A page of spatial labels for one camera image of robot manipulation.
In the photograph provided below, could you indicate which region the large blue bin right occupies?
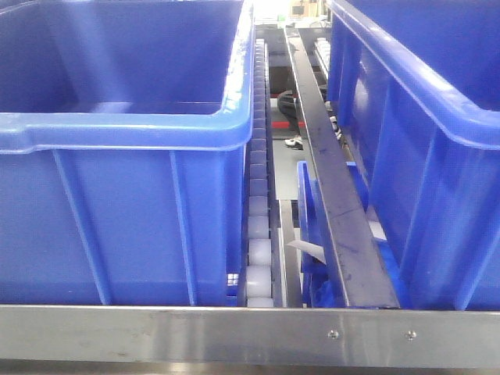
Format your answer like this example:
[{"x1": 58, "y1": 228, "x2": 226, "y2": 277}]
[{"x1": 329, "y1": 1, "x2": 499, "y2": 310}]

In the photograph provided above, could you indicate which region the white roller track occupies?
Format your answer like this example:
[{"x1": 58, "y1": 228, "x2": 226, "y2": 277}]
[{"x1": 238, "y1": 38, "x2": 274, "y2": 309}]

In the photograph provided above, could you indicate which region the large blue bin left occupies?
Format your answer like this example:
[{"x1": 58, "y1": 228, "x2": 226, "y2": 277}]
[{"x1": 1, "y1": 1, "x2": 255, "y2": 306}]

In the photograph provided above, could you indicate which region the white sneaker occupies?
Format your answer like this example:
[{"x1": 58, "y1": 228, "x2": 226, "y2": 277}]
[{"x1": 284, "y1": 136, "x2": 303, "y2": 150}]

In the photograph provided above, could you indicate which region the steel divider rail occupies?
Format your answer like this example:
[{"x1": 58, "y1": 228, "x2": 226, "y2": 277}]
[{"x1": 284, "y1": 27, "x2": 400, "y2": 309}]

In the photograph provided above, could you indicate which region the large blue bin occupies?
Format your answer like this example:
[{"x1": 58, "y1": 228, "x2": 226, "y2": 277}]
[
  {"x1": 1, "y1": 1, "x2": 255, "y2": 306},
  {"x1": 329, "y1": 1, "x2": 499, "y2": 310}
]

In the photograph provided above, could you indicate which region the lower blue bin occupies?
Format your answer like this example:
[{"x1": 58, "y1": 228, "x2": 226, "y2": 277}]
[{"x1": 297, "y1": 161, "x2": 345, "y2": 308}]

